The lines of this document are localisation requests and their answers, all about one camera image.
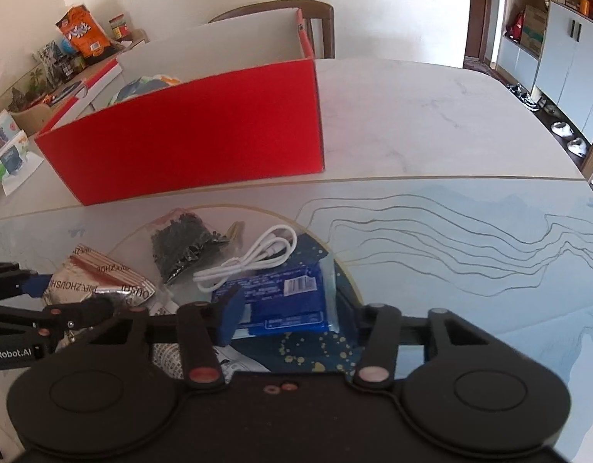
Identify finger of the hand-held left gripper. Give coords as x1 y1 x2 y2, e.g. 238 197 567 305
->
0 261 52 302
0 298 115 336

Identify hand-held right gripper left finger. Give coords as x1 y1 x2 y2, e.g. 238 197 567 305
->
50 284 245 391

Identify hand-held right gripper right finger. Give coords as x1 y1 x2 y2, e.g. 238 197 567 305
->
354 302 534 390

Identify silver foil snack packet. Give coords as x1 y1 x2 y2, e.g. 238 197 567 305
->
42 243 157 309

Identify white charging cable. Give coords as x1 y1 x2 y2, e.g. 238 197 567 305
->
193 224 298 293

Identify blue packet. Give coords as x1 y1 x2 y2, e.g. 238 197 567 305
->
211 259 336 337

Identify clear bag of black bits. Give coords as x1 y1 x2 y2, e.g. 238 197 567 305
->
149 208 244 284

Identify red cardboard box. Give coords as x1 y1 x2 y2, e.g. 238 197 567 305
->
34 7 326 206

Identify blue white tissue pack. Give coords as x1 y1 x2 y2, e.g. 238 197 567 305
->
106 74 181 107

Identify white marble desktop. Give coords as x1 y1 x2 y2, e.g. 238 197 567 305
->
0 58 593 463

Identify small cardboard box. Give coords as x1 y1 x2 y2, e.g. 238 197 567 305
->
9 101 56 137

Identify black figure box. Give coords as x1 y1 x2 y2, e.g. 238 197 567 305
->
46 41 87 80

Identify orange snack bag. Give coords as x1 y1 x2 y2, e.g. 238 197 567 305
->
55 4 111 59

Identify red green can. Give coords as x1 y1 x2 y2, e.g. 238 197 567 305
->
108 14 132 41

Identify dark shoes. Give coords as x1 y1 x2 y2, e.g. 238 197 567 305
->
506 82 541 113

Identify dark brown door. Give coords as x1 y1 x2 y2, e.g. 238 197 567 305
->
463 0 504 71

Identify red bag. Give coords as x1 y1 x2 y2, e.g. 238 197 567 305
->
506 10 526 42

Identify printed cardboard box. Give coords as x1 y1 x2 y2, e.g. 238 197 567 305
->
519 5 548 56

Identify white wall cabinet unit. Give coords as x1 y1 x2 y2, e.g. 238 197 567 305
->
496 0 593 145

